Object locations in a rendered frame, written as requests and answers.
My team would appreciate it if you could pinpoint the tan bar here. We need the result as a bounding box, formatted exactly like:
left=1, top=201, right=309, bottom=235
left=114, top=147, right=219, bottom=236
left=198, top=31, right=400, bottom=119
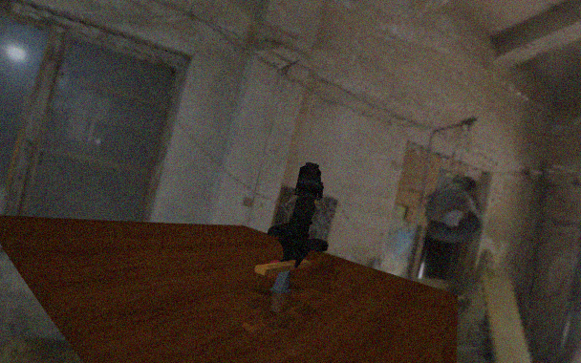
left=255, top=259, right=311, bottom=276

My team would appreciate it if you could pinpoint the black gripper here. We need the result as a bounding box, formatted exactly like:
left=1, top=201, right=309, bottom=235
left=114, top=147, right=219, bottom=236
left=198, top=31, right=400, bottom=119
left=268, top=214, right=329, bottom=268

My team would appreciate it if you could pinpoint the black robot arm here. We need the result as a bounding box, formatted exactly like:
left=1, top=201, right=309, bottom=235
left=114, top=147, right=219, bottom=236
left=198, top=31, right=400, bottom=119
left=278, top=162, right=324, bottom=261

